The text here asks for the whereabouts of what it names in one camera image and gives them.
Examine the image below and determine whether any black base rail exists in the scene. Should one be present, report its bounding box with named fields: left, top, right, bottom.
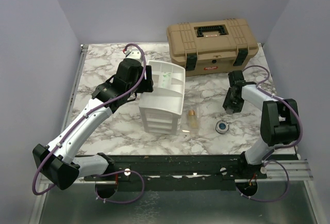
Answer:
left=84, top=155, right=267, bottom=191

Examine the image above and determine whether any white plastic drawer organizer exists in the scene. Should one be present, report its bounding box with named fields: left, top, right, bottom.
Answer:
left=139, top=60, right=199, bottom=135

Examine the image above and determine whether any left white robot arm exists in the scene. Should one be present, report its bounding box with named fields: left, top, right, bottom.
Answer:
left=32, top=58, right=153, bottom=190

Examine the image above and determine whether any round compact with lid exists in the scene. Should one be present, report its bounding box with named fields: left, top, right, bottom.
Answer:
left=215, top=120, right=229, bottom=134

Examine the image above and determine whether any tan plastic toolbox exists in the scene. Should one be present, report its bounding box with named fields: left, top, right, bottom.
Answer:
left=167, top=19, right=259, bottom=76

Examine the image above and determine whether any gold cap foundation bottle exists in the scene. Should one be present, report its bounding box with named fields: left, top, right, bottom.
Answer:
left=188, top=109, right=199, bottom=129

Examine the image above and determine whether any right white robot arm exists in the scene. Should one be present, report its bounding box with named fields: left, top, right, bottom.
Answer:
left=223, top=71, right=303, bottom=178

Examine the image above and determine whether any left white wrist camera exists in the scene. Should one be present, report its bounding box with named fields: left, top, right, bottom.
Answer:
left=124, top=49, right=143, bottom=63

